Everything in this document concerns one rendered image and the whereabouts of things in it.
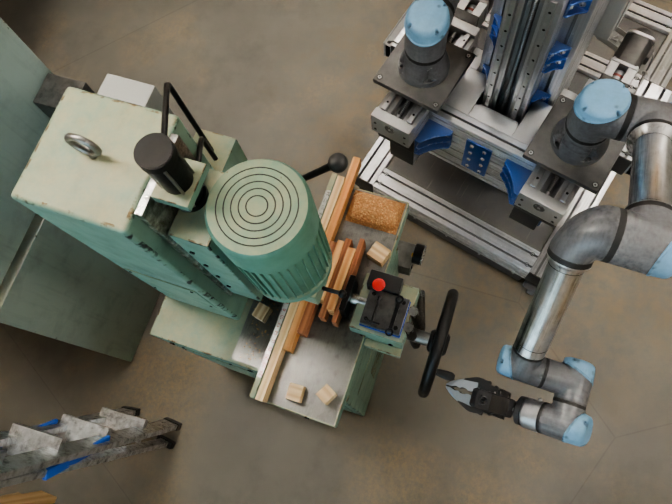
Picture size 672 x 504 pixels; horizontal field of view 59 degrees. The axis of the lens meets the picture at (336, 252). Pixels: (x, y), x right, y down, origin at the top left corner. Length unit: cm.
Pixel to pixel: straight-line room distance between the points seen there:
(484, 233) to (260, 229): 145
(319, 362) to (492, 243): 101
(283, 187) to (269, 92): 193
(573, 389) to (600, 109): 67
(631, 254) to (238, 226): 78
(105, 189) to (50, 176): 10
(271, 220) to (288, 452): 157
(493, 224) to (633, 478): 103
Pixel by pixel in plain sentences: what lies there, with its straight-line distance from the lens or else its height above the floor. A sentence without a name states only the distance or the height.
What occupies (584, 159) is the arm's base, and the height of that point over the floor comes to 84.
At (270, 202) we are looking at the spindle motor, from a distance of 95.
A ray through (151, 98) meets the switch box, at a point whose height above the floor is 147.
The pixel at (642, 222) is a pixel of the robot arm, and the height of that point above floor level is 120.
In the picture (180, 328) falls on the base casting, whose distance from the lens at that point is 170.
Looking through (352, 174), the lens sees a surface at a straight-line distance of 158.
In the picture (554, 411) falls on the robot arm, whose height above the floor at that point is 88.
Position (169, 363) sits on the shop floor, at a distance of 256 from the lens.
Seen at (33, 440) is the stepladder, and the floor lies 75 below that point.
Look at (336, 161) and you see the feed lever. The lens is 103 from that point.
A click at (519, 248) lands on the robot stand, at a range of 229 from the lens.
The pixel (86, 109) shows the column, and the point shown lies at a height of 152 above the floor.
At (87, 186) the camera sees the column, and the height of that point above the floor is 152.
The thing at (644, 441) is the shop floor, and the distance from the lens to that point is 253.
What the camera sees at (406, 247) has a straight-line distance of 184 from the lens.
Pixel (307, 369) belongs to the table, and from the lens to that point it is 149.
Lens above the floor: 237
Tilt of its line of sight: 71 degrees down
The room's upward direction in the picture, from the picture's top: 18 degrees counter-clockwise
